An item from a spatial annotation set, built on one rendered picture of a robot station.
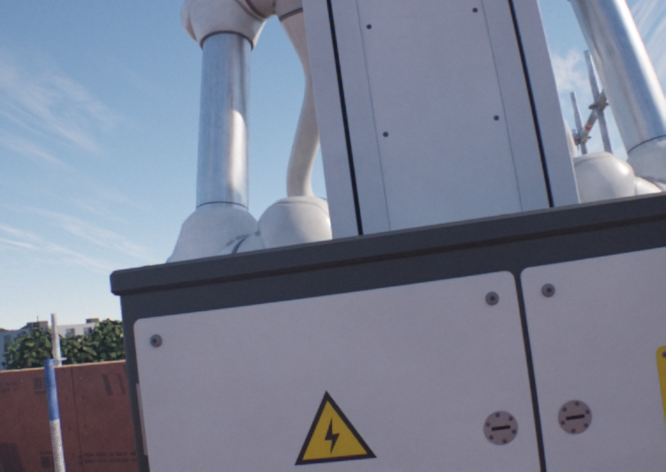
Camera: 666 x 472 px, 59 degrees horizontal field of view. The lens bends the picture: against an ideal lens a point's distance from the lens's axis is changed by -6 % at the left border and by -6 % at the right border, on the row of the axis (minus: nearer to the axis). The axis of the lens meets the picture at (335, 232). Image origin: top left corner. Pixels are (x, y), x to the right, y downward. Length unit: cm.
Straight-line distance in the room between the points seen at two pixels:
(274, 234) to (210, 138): 29
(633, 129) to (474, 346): 84
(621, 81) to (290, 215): 65
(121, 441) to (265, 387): 301
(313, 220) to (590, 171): 44
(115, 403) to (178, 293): 297
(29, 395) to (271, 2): 290
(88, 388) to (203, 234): 246
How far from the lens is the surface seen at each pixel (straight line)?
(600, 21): 129
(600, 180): 100
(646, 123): 120
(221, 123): 120
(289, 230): 97
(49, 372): 258
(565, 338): 42
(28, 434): 380
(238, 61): 128
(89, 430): 352
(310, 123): 130
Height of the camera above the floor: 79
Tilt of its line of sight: 8 degrees up
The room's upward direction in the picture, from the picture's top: 7 degrees counter-clockwise
